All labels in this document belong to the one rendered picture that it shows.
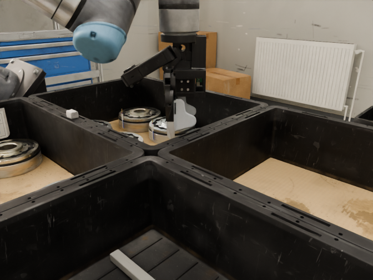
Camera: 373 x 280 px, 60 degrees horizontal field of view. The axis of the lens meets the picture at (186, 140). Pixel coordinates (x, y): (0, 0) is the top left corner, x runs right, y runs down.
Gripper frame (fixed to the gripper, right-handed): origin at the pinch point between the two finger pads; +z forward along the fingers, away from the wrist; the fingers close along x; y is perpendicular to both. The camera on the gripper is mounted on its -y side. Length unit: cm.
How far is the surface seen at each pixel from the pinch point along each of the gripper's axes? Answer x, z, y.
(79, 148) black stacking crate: -17.1, -3.8, -13.3
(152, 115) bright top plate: 8.1, -1.0, -4.7
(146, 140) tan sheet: 0.9, 2.2, -5.3
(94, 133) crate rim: -20.4, -7.8, -9.6
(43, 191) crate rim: -36.5, -7.8, -10.0
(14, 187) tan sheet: -19.4, 2.1, -23.9
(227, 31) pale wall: 341, 4, 44
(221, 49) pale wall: 347, 26, 37
